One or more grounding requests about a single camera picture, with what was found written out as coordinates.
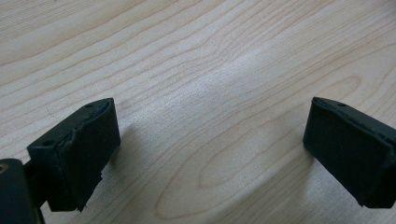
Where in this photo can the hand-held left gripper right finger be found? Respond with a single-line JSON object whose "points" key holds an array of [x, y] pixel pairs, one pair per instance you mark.
{"points": [[348, 149]]}

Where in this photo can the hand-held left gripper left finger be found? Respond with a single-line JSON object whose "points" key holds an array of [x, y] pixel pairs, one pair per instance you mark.
{"points": [[84, 155]]}

